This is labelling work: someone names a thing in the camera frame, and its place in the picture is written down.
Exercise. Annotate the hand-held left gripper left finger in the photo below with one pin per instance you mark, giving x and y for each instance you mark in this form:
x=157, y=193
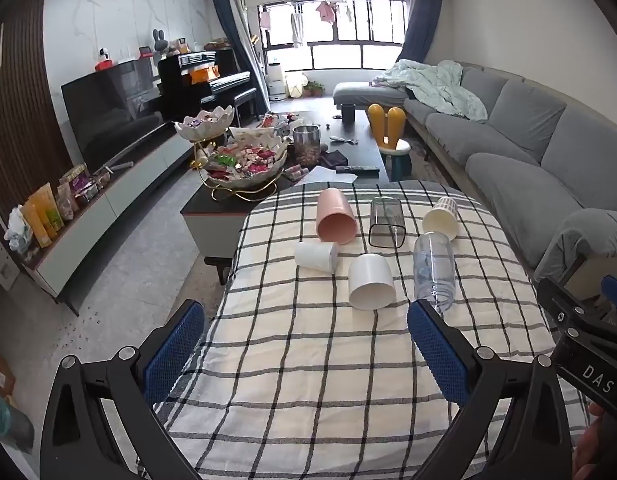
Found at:
x=174, y=345

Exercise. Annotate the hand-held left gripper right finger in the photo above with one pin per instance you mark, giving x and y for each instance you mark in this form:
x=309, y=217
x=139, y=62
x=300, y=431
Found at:
x=438, y=355

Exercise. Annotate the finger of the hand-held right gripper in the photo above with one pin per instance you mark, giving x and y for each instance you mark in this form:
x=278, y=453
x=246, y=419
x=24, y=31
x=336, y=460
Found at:
x=614, y=287
x=563, y=305

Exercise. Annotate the clear bluish plastic cup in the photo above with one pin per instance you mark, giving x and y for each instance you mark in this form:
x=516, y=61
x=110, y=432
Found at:
x=432, y=265

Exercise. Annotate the large white cup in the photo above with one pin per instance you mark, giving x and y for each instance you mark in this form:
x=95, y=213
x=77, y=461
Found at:
x=371, y=280

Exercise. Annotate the cream ribbed cup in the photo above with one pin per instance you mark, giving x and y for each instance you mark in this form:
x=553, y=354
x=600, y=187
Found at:
x=441, y=220

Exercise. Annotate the dark clear glass cup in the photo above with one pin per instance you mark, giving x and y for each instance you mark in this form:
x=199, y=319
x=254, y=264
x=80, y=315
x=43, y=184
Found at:
x=387, y=220

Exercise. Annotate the small white cup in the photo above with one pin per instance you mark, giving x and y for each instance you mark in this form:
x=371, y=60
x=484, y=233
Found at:
x=314, y=256

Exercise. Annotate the pink cup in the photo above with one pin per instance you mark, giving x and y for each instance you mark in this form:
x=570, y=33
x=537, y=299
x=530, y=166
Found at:
x=333, y=215

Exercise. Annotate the black cup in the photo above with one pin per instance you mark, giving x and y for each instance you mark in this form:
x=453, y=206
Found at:
x=348, y=112

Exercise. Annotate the person's right hand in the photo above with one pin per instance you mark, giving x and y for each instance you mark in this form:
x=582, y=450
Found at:
x=591, y=445

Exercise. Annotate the black white checked tablecloth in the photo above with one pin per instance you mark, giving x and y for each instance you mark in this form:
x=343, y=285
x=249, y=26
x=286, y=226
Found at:
x=308, y=385

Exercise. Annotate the dark coffee table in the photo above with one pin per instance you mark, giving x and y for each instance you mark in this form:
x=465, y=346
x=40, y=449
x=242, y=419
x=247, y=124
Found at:
x=208, y=205

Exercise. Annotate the pale green television cabinet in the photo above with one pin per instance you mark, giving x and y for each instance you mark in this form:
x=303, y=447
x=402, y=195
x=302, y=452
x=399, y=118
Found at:
x=113, y=210

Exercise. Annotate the cardboard box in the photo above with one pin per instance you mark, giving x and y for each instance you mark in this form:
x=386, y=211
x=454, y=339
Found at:
x=1, y=375

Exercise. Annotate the purple snack packet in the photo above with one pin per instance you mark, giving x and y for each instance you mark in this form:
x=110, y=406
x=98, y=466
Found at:
x=81, y=185

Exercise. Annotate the grey sofa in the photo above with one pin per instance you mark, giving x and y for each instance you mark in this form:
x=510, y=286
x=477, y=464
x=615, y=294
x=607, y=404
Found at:
x=513, y=125

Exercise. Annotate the orange snack packet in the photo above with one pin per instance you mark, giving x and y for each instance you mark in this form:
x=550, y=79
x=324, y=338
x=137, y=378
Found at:
x=37, y=215

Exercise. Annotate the white crumpled cloth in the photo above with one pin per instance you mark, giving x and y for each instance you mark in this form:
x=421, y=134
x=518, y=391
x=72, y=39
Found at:
x=19, y=232

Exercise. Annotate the tiered white candy bowl stand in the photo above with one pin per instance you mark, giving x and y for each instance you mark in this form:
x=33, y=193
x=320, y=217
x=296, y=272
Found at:
x=248, y=160

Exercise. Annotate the black remote control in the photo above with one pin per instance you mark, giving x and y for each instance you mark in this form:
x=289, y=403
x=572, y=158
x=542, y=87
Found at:
x=357, y=169

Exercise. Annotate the white paper sheet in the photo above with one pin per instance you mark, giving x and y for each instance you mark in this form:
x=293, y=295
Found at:
x=324, y=175

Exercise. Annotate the dark cloth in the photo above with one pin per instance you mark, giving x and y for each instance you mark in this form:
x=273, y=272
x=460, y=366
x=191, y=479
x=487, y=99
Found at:
x=334, y=158

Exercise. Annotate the glass snack jar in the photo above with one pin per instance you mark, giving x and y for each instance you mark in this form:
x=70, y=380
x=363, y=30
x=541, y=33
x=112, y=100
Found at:
x=306, y=146

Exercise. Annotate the yellow rabbit ear stool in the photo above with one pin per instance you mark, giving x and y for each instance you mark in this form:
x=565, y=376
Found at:
x=388, y=120

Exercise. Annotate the black flat television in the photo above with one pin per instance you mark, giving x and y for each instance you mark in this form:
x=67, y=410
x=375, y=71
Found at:
x=108, y=110

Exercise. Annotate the pale green blanket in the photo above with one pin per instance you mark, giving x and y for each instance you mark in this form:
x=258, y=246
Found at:
x=438, y=85

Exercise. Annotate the black upright piano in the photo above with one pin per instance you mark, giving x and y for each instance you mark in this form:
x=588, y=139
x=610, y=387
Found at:
x=223, y=85

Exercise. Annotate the white air purifier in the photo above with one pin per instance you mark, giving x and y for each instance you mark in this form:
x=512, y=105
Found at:
x=275, y=80

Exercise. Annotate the red box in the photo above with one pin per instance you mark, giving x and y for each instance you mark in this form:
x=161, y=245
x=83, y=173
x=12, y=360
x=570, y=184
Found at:
x=104, y=65

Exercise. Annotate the potted plant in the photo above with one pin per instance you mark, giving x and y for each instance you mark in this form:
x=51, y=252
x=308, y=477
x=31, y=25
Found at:
x=314, y=89

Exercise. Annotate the grey rabbit figure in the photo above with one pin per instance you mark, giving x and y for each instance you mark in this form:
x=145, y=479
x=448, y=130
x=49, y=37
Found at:
x=160, y=42

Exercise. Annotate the blue curtain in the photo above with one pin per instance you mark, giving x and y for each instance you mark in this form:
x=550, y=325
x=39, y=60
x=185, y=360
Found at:
x=228, y=15
x=418, y=15

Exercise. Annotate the white hanging garment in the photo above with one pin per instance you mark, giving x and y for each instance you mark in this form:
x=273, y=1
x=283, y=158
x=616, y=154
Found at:
x=298, y=30

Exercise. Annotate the pink hanging garment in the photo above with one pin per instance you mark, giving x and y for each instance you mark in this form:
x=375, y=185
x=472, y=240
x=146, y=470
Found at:
x=326, y=12

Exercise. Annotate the white security camera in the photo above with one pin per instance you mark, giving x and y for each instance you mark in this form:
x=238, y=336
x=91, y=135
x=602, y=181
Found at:
x=105, y=55

